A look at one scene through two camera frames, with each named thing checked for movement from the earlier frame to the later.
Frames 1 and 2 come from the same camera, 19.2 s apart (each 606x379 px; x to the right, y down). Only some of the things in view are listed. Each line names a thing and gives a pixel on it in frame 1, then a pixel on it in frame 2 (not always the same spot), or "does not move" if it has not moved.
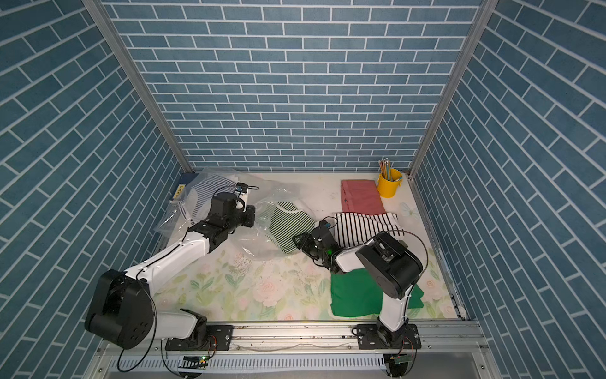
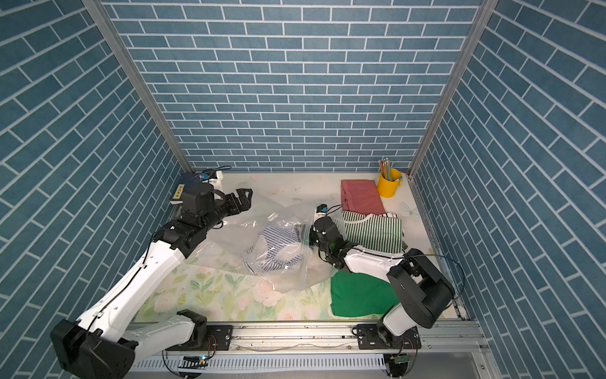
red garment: [360, 196] does not move
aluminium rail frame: [447, 351] does not move
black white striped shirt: [287, 223] → [378, 231]
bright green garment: [355, 294] does not move
